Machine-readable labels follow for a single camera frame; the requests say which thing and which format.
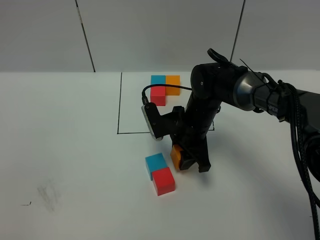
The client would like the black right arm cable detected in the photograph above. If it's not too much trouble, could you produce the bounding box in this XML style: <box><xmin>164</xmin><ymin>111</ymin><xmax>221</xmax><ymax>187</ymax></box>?
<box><xmin>259</xmin><ymin>72</ymin><xmax>320</xmax><ymax>240</ymax></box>

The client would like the template blue cube block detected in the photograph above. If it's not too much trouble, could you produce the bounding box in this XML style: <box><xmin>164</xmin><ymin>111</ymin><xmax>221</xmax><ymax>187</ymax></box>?
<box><xmin>150</xmin><ymin>75</ymin><xmax>166</xmax><ymax>87</ymax></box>

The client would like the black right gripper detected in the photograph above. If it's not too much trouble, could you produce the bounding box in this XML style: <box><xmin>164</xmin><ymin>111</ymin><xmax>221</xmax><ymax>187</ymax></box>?
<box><xmin>147</xmin><ymin>102</ymin><xmax>211</xmax><ymax>173</ymax></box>

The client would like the template orange cube block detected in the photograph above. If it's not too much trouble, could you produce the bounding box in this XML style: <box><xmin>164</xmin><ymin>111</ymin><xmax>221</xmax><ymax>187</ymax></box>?
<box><xmin>165</xmin><ymin>75</ymin><xmax>181</xmax><ymax>96</ymax></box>

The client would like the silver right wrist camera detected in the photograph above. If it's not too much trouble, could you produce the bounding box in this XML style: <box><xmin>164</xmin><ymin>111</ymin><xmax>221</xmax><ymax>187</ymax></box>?
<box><xmin>141</xmin><ymin>104</ymin><xmax>163</xmax><ymax>141</ymax></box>

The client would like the template red cube block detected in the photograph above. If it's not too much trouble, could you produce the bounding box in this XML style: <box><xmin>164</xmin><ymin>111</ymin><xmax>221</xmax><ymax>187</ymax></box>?
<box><xmin>150</xmin><ymin>86</ymin><xmax>166</xmax><ymax>106</ymax></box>

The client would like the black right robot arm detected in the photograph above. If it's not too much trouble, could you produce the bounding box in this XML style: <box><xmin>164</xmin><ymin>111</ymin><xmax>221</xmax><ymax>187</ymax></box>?
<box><xmin>142</xmin><ymin>49</ymin><xmax>320</xmax><ymax>178</ymax></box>

